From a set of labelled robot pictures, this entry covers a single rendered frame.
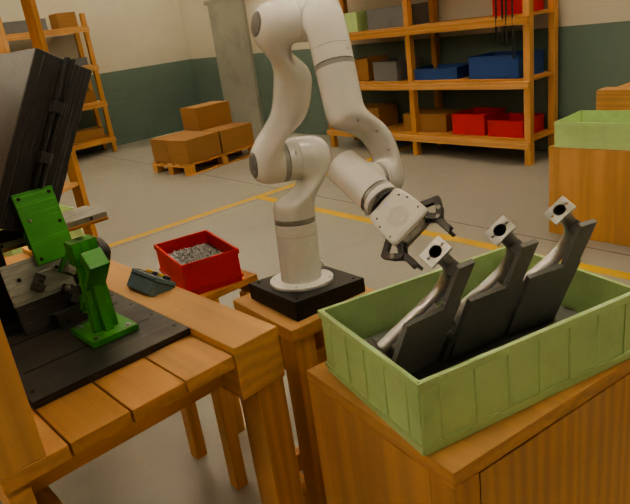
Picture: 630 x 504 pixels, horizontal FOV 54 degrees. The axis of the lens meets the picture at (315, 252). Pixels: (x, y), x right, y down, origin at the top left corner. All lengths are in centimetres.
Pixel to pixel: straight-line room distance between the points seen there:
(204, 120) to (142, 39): 369
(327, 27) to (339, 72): 10
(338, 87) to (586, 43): 552
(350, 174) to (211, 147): 692
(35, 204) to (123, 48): 1001
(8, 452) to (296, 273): 87
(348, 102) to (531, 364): 67
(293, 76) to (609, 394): 106
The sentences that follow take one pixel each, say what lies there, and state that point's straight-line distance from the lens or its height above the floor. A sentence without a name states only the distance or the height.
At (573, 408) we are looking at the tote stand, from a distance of 150.
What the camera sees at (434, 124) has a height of 35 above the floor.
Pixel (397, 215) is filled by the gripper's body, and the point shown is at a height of 123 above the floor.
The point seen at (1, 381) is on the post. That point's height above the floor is 107.
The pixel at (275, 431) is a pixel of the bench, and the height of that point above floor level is 61.
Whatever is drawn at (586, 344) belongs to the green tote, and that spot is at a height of 88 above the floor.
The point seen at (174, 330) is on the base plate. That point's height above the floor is 90.
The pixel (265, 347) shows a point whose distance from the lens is 160.
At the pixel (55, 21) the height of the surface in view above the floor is 213.
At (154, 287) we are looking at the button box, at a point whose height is 93.
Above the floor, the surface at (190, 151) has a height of 30.
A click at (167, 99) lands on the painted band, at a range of 1217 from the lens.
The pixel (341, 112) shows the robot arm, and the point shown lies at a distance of 136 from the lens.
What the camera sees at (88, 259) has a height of 113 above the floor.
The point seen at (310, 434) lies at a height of 51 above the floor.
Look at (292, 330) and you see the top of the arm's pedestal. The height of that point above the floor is 85.
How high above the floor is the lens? 162
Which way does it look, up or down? 20 degrees down
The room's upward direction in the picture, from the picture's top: 8 degrees counter-clockwise
